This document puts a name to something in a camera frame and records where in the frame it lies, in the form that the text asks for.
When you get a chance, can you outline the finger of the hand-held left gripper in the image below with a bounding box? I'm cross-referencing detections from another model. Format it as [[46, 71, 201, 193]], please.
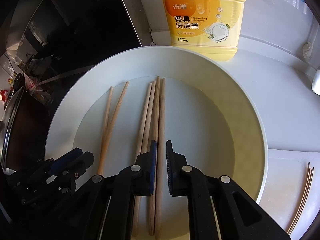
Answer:
[[54, 151, 95, 195], [49, 148, 84, 177]]

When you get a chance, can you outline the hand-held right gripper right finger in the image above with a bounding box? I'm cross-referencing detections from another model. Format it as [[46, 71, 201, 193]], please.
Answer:
[[165, 140, 292, 240]]

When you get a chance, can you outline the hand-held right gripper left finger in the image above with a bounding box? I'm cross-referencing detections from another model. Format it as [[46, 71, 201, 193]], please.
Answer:
[[59, 140, 158, 240]]

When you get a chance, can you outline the white round bowl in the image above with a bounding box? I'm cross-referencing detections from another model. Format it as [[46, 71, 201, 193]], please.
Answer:
[[44, 45, 268, 240]]

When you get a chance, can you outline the dark cooking pot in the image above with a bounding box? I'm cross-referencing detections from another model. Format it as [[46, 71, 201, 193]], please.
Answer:
[[0, 72, 58, 170]]

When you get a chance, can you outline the white plastic cutting board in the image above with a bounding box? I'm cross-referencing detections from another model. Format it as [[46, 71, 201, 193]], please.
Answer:
[[260, 149, 320, 240]]

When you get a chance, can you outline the yellow dish detergent bottle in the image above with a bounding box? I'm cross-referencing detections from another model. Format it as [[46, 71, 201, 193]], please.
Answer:
[[157, 0, 247, 62]]

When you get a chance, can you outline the metal wok spatula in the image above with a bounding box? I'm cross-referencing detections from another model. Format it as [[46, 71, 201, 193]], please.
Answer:
[[311, 66, 320, 93]]

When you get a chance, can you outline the white bottle brush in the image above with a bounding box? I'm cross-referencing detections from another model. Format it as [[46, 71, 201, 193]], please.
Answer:
[[301, 17, 316, 60]]

